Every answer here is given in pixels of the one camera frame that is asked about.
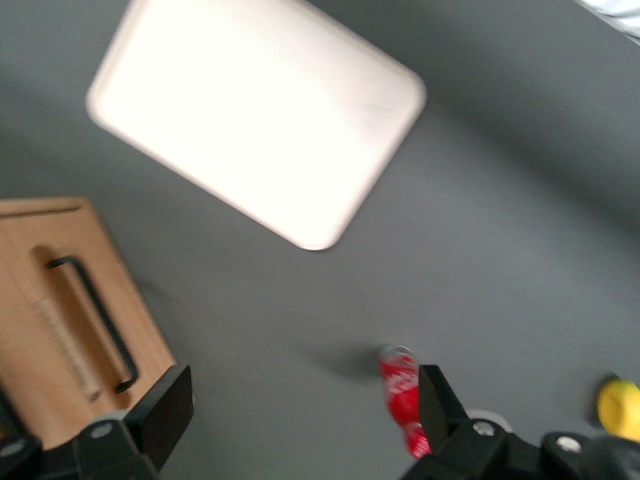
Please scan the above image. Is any red soda can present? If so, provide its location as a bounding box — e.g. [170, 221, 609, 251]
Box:
[377, 343, 434, 459]

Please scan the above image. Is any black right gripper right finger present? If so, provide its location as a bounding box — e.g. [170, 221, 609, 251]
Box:
[399, 364, 542, 480]

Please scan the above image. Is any thin black lower drawer handle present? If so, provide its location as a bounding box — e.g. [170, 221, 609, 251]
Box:
[46, 254, 140, 395]

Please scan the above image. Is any wooden drawer cabinet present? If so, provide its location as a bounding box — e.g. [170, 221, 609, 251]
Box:
[0, 197, 179, 451]

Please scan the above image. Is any wooden lower drawer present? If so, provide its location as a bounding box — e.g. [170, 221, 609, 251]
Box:
[29, 199, 179, 431]

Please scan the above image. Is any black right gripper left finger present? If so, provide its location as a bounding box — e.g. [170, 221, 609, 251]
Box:
[72, 364, 195, 480]

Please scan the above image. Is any yellow lemon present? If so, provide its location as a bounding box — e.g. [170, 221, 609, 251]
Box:
[596, 375, 640, 442]

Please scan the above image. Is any white rectangular plastic tray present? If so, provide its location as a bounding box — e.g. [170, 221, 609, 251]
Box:
[85, 0, 428, 252]

